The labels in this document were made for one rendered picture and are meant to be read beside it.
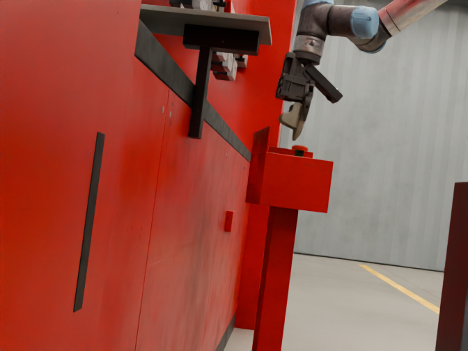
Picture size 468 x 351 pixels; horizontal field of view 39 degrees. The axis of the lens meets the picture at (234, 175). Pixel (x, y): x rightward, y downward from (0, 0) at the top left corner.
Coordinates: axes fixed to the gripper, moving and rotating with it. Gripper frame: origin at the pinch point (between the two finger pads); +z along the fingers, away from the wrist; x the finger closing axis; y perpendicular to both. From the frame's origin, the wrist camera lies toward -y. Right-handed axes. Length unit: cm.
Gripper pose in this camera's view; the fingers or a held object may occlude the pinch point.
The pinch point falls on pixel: (297, 136)
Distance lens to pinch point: 166.8
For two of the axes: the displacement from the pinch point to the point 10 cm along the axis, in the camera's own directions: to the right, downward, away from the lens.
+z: -2.2, 9.8, -0.3
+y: -9.7, -2.2, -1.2
